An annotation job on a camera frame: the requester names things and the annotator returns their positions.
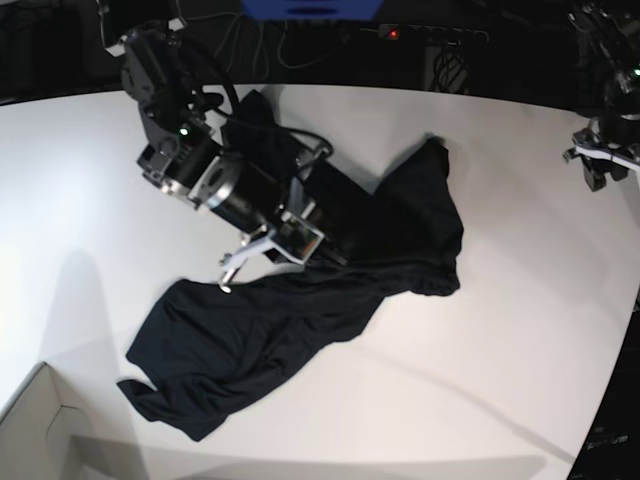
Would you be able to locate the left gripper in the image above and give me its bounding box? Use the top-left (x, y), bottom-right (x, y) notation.
top-left (563, 117), bottom-right (639, 192)

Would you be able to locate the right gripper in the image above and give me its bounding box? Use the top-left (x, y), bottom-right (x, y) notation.
top-left (195, 155), bottom-right (348, 293)

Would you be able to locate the dark navy t-shirt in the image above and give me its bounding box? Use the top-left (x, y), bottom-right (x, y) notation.
top-left (115, 89), bottom-right (466, 442)

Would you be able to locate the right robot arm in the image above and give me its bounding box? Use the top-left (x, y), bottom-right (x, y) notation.
top-left (103, 21), bottom-right (348, 293)

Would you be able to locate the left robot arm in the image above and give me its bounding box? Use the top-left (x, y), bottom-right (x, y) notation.
top-left (563, 1), bottom-right (639, 192)

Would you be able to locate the blue plastic bin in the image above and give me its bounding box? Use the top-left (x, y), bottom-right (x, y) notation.
top-left (241, 0), bottom-right (383, 21)

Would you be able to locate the black power strip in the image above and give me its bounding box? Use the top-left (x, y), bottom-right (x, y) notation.
top-left (361, 24), bottom-right (490, 45)

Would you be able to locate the white cardboard box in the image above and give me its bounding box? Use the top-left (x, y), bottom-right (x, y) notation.
top-left (1, 363), bottom-right (91, 480)

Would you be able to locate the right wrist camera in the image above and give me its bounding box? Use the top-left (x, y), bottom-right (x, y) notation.
top-left (277, 214), bottom-right (325, 264)

